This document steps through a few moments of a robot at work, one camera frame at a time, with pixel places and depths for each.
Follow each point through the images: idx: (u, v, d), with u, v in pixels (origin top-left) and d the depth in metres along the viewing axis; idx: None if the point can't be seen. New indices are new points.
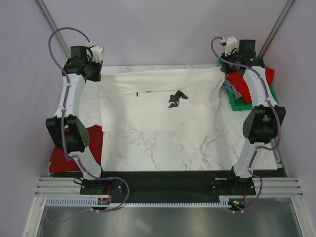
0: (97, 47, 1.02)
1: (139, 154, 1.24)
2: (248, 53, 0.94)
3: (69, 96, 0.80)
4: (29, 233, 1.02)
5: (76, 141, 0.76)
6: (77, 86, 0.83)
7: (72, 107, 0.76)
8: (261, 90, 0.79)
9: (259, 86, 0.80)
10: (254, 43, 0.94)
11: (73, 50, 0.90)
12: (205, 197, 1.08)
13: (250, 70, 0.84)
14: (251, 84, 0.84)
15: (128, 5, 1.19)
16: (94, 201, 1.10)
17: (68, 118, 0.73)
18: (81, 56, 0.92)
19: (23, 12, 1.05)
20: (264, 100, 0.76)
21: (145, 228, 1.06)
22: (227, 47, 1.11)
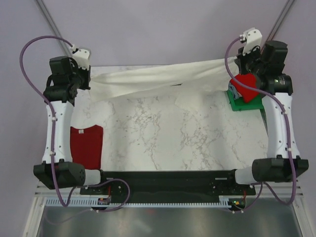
0: (82, 51, 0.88)
1: (139, 153, 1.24)
2: (273, 68, 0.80)
3: (56, 133, 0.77)
4: (29, 233, 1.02)
5: (68, 183, 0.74)
6: (64, 119, 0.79)
7: (61, 148, 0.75)
8: (282, 133, 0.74)
9: (280, 127, 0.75)
10: (286, 55, 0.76)
11: (53, 65, 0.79)
12: (205, 197, 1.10)
13: (274, 103, 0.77)
14: (270, 118, 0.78)
15: (128, 5, 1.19)
16: (94, 201, 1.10)
17: (60, 165, 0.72)
18: (63, 71, 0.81)
19: (22, 12, 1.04)
20: (284, 148, 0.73)
21: (145, 228, 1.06)
22: (247, 46, 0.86)
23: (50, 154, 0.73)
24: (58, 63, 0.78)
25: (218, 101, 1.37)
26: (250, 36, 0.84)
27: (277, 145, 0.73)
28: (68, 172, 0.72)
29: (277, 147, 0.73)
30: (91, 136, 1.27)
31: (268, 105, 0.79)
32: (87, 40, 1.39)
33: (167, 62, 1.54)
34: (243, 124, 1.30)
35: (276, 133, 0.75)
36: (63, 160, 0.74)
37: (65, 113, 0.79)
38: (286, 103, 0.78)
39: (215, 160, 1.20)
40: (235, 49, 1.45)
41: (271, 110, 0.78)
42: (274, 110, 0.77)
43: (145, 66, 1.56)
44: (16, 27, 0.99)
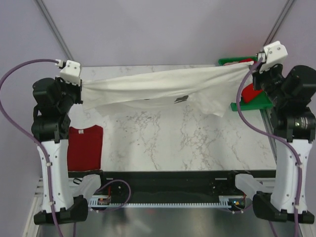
0: (70, 65, 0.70)
1: (139, 153, 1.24)
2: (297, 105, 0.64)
3: (53, 180, 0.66)
4: (29, 233, 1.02)
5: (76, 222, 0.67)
6: (60, 160, 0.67)
7: (62, 196, 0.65)
8: (291, 186, 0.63)
9: (290, 179, 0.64)
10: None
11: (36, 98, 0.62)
12: (205, 198, 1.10)
13: (288, 149, 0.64)
14: (281, 164, 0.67)
15: (128, 6, 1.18)
16: (94, 201, 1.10)
17: (62, 215, 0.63)
18: (52, 101, 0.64)
19: (22, 12, 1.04)
20: (290, 203, 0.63)
21: (145, 228, 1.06)
22: (265, 65, 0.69)
23: (50, 204, 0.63)
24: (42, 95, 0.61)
25: None
26: (270, 55, 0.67)
27: (283, 198, 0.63)
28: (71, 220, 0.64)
29: (283, 201, 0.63)
30: (91, 136, 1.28)
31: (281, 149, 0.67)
32: (87, 40, 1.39)
33: (166, 62, 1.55)
34: (243, 125, 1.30)
35: (284, 185, 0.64)
36: (65, 208, 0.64)
37: (60, 154, 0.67)
38: (303, 152, 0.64)
39: (216, 162, 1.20)
40: (236, 50, 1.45)
41: (284, 156, 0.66)
42: (287, 157, 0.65)
43: (145, 67, 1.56)
44: (16, 28, 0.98)
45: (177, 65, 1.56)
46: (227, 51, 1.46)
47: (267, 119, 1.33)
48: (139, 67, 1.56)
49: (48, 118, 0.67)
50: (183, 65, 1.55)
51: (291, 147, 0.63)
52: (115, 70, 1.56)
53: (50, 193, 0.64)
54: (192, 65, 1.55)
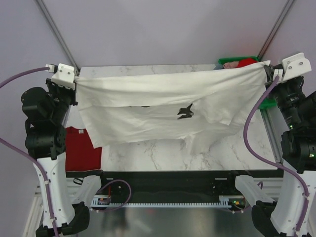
0: (62, 72, 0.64)
1: (139, 154, 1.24)
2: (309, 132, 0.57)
3: (53, 200, 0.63)
4: (29, 232, 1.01)
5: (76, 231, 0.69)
6: (58, 177, 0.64)
7: (62, 212, 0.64)
8: (294, 215, 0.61)
9: (294, 209, 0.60)
10: None
11: (26, 111, 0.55)
12: (204, 197, 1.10)
13: (297, 180, 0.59)
14: (288, 191, 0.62)
15: (129, 6, 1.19)
16: (94, 201, 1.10)
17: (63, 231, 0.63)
18: (46, 115, 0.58)
19: (22, 13, 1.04)
20: (291, 229, 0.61)
21: (145, 228, 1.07)
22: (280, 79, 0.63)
23: (51, 221, 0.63)
24: (32, 108, 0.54)
25: None
26: (289, 70, 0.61)
27: (284, 224, 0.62)
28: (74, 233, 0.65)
29: (283, 227, 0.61)
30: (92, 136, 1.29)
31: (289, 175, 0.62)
32: (87, 40, 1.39)
33: (167, 62, 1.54)
34: None
35: (287, 213, 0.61)
36: (67, 223, 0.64)
37: (58, 170, 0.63)
38: (313, 182, 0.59)
39: (217, 164, 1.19)
40: (236, 49, 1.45)
41: (292, 184, 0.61)
42: (295, 186, 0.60)
43: (145, 67, 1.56)
44: (16, 27, 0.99)
45: (177, 65, 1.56)
46: (227, 51, 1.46)
47: (267, 119, 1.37)
48: (140, 67, 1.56)
49: (41, 130, 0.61)
50: (183, 65, 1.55)
51: (300, 179, 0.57)
52: (115, 69, 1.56)
53: (51, 210, 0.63)
54: (193, 64, 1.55)
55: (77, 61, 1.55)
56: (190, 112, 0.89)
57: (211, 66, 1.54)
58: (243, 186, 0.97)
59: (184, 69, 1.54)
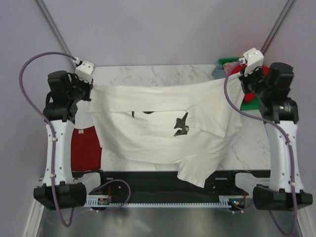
0: (86, 65, 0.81)
1: (138, 160, 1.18)
2: (281, 93, 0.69)
3: (56, 157, 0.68)
4: (29, 232, 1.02)
5: (70, 205, 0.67)
6: (65, 138, 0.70)
7: (63, 171, 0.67)
8: (286, 165, 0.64)
9: (282, 157, 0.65)
10: (293, 78, 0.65)
11: (51, 82, 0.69)
12: (205, 198, 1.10)
13: (278, 130, 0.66)
14: (273, 146, 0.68)
15: (128, 6, 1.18)
16: (94, 201, 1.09)
17: (60, 189, 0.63)
18: (63, 89, 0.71)
19: (23, 13, 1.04)
20: (287, 181, 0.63)
21: (145, 227, 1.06)
22: (249, 67, 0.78)
23: (51, 177, 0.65)
24: (58, 81, 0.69)
25: None
26: (250, 58, 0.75)
27: (280, 177, 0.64)
28: (70, 196, 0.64)
29: (280, 180, 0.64)
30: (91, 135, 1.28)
31: (269, 130, 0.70)
32: (87, 41, 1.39)
33: (166, 62, 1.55)
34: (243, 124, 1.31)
35: (279, 164, 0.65)
36: (65, 181, 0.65)
37: (66, 132, 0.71)
38: (292, 132, 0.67)
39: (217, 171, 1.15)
40: (235, 49, 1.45)
41: (273, 138, 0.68)
42: (276, 137, 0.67)
43: (145, 67, 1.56)
44: (17, 28, 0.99)
45: (177, 65, 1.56)
46: (227, 51, 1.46)
47: None
48: (139, 67, 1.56)
49: (58, 103, 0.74)
50: (183, 65, 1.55)
51: (279, 127, 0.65)
52: (115, 69, 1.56)
53: (53, 166, 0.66)
54: (192, 64, 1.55)
55: None
56: (185, 127, 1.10)
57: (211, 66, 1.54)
58: (242, 180, 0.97)
59: (184, 69, 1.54)
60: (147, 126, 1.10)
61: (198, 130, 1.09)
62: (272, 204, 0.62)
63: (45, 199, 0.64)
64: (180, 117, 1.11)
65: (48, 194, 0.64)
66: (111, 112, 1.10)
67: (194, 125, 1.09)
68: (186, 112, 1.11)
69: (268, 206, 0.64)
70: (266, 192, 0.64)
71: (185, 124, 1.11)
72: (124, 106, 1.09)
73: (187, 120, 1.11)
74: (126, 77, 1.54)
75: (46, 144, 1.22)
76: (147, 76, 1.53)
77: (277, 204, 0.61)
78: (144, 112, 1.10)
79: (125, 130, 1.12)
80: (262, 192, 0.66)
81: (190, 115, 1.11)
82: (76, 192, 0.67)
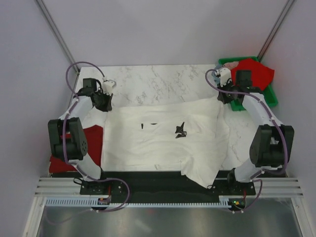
0: (109, 82, 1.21)
1: (141, 164, 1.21)
2: (244, 82, 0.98)
3: (75, 107, 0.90)
4: (29, 233, 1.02)
5: (75, 147, 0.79)
6: (83, 103, 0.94)
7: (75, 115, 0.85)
8: (262, 112, 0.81)
9: (259, 109, 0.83)
10: (250, 72, 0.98)
11: (86, 82, 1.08)
12: (204, 197, 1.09)
13: (250, 97, 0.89)
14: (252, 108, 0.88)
15: (128, 5, 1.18)
16: (94, 201, 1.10)
17: (70, 120, 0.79)
18: (91, 86, 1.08)
19: (23, 12, 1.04)
20: (268, 121, 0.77)
21: (145, 227, 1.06)
22: (222, 78, 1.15)
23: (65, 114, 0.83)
24: (90, 82, 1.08)
25: None
26: (221, 71, 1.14)
27: (261, 121, 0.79)
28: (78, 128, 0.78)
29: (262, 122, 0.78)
30: (91, 136, 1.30)
31: (250, 101, 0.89)
32: (87, 41, 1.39)
33: (166, 62, 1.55)
34: (243, 124, 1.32)
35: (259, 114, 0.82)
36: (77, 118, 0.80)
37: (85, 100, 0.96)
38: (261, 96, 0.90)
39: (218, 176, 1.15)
40: (235, 49, 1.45)
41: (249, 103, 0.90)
42: (250, 100, 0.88)
43: (145, 67, 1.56)
44: (17, 27, 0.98)
45: (177, 65, 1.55)
46: (227, 51, 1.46)
47: None
48: (139, 67, 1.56)
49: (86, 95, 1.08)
50: (183, 65, 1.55)
51: (251, 95, 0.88)
52: (115, 69, 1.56)
53: (70, 109, 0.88)
54: (192, 64, 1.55)
55: (77, 61, 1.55)
56: (184, 131, 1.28)
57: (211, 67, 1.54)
58: (240, 170, 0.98)
59: (184, 69, 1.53)
60: (152, 136, 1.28)
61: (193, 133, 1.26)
62: (262, 140, 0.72)
63: (55, 128, 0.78)
64: (178, 125, 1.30)
65: (59, 126, 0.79)
66: (124, 123, 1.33)
67: (191, 130, 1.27)
68: (183, 121, 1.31)
69: (260, 148, 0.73)
70: (257, 138, 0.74)
71: (183, 130, 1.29)
72: (136, 116, 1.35)
73: (185, 127, 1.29)
74: (126, 77, 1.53)
75: (46, 144, 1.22)
76: (147, 76, 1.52)
77: (266, 136, 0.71)
78: (150, 123, 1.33)
79: (134, 140, 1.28)
80: (254, 140, 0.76)
81: (187, 123, 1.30)
82: (81, 131, 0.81)
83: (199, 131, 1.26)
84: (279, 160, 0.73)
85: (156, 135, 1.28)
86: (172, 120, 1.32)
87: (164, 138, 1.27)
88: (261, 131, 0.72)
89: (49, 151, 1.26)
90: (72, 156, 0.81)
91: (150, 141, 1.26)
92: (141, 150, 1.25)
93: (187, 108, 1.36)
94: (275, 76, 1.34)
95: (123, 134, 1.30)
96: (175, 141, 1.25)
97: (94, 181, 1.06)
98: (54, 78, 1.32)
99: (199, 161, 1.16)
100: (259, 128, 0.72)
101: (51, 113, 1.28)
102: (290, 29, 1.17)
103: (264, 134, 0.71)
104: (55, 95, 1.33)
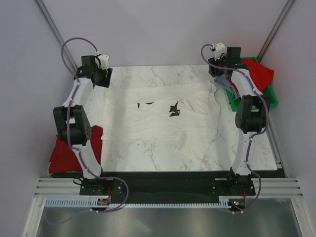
0: (103, 55, 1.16)
1: (139, 153, 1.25)
2: (234, 58, 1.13)
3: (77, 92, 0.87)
4: (29, 233, 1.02)
5: (79, 132, 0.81)
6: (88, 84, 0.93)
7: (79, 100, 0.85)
8: (247, 86, 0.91)
9: (245, 82, 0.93)
10: (240, 51, 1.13)
11: (84, 60, 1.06)
12: (205, 198, 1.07)
13: (236, 72, 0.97)
14: (238, 83, 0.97)
15: (128, 6, 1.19)
16: (94, 201, 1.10)
17: (74, 107, 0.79)
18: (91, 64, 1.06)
19: (24, 13, 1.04)
20: (251, 92, 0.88)
21: (145, 228, 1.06)
22: (216, 52, 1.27)
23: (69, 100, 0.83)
24: (88, 59, 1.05)
25: (218, 101, 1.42)
26: (217, 47, 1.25)
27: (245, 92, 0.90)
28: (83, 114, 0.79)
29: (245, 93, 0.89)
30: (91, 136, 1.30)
31: (236, 76, 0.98)
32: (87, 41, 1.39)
33: (166, 63, 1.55)
34: None
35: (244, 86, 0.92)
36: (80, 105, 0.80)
37: (87, 83, 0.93)
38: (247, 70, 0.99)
39: (213, 155, 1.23)
40: None
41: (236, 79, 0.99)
42: (238, 76, 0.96)
43: (145, 67, 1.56)
44: (16, 27, 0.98)
45: (177, 65, 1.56)
46: None
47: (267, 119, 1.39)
48: (140, 67, 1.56)
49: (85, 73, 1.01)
50: (183, 65, 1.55)
51: (238, 70, 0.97)
52: (115, 70, 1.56)
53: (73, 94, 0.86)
54: (192, 65, 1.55)
55: (77, 62, 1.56)
56: (178, 110, 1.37)
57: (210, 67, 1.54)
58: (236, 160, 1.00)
59: (184, 70, 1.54)
60: (146, 114, 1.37)
61: (187, 111, 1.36)
62: (245, 106, 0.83)
63: (60, 115, 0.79)
64: (173, 104, 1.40)
65: (63, 112, 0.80)
66: (123, 103, 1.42)
67: (185, 109, 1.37)
68: (177, 101, 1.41)
69: (244, 114, 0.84)
70: (242, 106, 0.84)
71: (177, 108, 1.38)
72: (134, 98, 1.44)
73: (179, 106, 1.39)
74: (126, 77, 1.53)
75: (46, 144, 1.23)
76: (147, 76, 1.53)
77: (248, 104, 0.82)
78: (146, 103, 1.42)
79: (131, 118, 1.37)
80: (239, 108, 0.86)
81: (180, 102, 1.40)
82: (85, 117, 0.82)
83: (192, 110, 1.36)
84: (259, 125, 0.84)
85: (150, 113, 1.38)
86: (168, 99, 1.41)
87: (160, 117, 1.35)
88: (244, 99, 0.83)
89: (49, 152, 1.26)
90: (77, 140, 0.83)
91: (144, 118, 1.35)
92: (138, 127, 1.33)
93: (182, 89, 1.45)
94: (275, 77, 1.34)
95: (121, 112, 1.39)
96: (172, 120, 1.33)
97: (94, 180, 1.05)
98: (54, 79, 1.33)
99: (191, 137, 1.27)
100: (242, 98, 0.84)
101: (51, 114, 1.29)
102: (290, 29, 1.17)
103: (247, 103, 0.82)
104: (55, 96, 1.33)
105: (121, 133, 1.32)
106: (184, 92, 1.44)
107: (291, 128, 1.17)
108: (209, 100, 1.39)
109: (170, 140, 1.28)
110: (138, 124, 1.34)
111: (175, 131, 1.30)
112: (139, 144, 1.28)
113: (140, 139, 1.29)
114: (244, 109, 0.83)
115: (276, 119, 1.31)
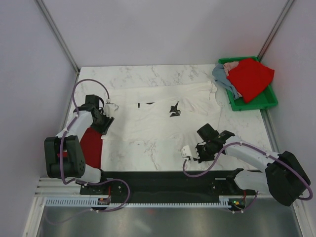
0: (113, 105, 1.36)
1: (139, 153, 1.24)
2: (211, 135, 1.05)
3: (74, 123, 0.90)
4: (29, 233, 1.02)
5: (72, 166, 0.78)
6: (86, 116, 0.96)
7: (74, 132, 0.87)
8: (255, 152, 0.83)
9: (248, 151, 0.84)
10: (208, 125, 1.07)
11: (89, 98, 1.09)
12: (205, 197, 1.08)
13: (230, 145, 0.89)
14: (240, 153, 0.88)
15: (128, 5, 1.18)
16: (94, 201, 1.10)
17: (68, 138, 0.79)
18: (93, 102, 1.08)
19: (23, 13, 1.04)
20: (266, 158, 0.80)
21: (145, 228, 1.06)
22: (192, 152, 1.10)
23: (63, 131, 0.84)
24: (92, 98, 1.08)
25: (218, 100, 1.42)
26: (186, 150, 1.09)
27: (259, 162, 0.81)
28: (77, 145, 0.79)
29: (261, 163, 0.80)
30: (91, 137, 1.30)
31: (232, 150, 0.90)
32: (87, 40, 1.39)
33: (166, 62, 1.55)
34: (243, 125, 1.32)
35: (252, 156, 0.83)
36: (74, 137, 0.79)
37: (86, 115, 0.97)
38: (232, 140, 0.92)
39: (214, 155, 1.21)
40: (235, 49, 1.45)
41: (233, 152, 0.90)
42: (235, 148, 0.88)
43: (145, 67, 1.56)
44: (15, 27, 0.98)
45: (177, 65, 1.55)
46: (227, 51, 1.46)
47: (267, 119, 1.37)
48: (140, 67, 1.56)
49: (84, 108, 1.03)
50: (183, 65, 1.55)
51: (230, 142, 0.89)
52: (115, 70, 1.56)
53: (68, 127, 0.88)
54: (192, 64, 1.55)
55: (77, 62, 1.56)
56: (178, 110, 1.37)
57: (210, 67, 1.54)
58: (242, 181, 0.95)
59: (184, 69, 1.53)
60: (147, 114, 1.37)
61: (187, 111, 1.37)
62: (278, 181, 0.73)
63: (52, 146, 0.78)
64: (173, 105, 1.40)
65: (56, 144, 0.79)
66: (124, 103, 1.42)
67: (185, 109, 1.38)
68: (177, 101, 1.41)
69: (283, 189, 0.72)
70: (273, 181, 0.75)
71: (177, 108, 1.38)
72: (134, 97, 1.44)
73: (179, 106, 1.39)
74: (126, 77, 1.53)
75: None
76: (147, 76, 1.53)
77: (278, 176, 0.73)
78: (146, 103, 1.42)
79: (131, 118, 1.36)
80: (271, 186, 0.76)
81: (180, 103, 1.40)
82: (79, 150, 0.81)
83: (192, 110, 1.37)
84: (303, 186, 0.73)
85: (151, 113, 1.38)
86: (169, 99, 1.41)
87: (160, 117, 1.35)
88: (272, 175, 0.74)
89: None
90: (68, 176, 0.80)
91: (144, 119, 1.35)
92: (138, 127, 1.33)
93: (182, 89, 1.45)
94: (275, 77, 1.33)
95: (121, 112, 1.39)
96: (172, 120, 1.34)
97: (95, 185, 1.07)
98: (54, 78, 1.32)
99: (191, 137, 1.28)
100: (268, 173, 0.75)
101: (51, 113, 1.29)
102: (291, 28, 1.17)
103: (276, 174, 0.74)
104: (55, 95, 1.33)
105: (121, 133, 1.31)
106: (184, 92, 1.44)
107: (291, 128, 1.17)
108: (209, 100, 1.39)
109: (170, 140, 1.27)
110: (139, 123, 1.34)
111: (176, 130, 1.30)
112: (139, 144, 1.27)
113: (141, 139, 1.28)
114: (278, 182, 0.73)
115: (276, 119, 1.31)
